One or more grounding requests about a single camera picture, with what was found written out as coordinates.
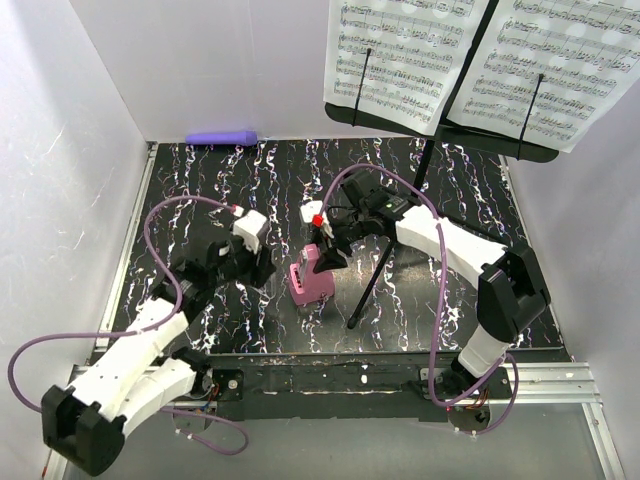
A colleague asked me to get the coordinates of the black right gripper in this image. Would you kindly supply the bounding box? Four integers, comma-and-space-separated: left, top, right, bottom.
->
309, 207, 371, 273

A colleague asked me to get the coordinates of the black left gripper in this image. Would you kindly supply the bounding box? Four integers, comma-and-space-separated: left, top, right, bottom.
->
210, 227, 274, 287

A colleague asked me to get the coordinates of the pink metronome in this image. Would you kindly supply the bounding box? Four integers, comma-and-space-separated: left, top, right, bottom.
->
289, 244, 335, 306

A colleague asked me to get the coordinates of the black folding music stand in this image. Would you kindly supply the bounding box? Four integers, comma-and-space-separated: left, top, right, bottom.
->
322, 0, 561, 330

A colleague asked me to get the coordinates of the white sheet music page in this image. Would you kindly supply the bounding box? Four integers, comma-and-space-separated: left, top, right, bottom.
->
447, 0, 639, 152
323, 0, 488, 135

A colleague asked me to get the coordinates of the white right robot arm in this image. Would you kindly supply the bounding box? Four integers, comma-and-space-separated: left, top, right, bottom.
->
300, 164, 551, 406

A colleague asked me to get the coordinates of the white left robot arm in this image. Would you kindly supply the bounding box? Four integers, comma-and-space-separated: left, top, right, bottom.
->
41, 235, 275, 476

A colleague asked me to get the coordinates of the purple cylindrical case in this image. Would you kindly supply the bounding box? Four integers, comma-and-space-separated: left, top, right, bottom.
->
185, 130, 258, 146

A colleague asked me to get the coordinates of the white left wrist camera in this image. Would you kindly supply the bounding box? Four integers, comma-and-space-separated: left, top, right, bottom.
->
232, 210, 269, 254

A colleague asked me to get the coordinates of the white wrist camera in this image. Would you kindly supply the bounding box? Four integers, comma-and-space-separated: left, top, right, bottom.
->
299, 200, 334, 239
232, 210, 269, 254

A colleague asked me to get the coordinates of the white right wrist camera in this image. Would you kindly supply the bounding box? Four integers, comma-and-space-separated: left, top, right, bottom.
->
299, 200, 334, 239

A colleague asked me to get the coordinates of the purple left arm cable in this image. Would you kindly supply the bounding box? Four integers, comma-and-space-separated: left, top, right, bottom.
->
7, 196, 250, 455

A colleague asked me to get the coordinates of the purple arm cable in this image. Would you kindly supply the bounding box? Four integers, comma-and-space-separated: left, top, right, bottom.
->
7, 196, 250, 455
319, 163, 519, 435

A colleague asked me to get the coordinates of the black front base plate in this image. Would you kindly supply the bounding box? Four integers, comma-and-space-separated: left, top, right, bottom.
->
214, 352, 516, 424

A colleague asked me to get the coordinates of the aluminium left side rail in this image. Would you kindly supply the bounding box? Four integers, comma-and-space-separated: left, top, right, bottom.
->
98, 142, 158, 333

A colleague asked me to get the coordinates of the aluminium rail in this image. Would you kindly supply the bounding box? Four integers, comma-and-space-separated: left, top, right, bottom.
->
98, 142, 158, 333
67, 362, 601, 406

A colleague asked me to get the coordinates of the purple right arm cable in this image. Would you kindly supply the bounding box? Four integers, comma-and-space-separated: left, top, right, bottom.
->
319, 163, 519, 435

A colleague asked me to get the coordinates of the aluminium front rail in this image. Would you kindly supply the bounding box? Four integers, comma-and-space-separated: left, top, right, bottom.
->
67, 362, 601, 406

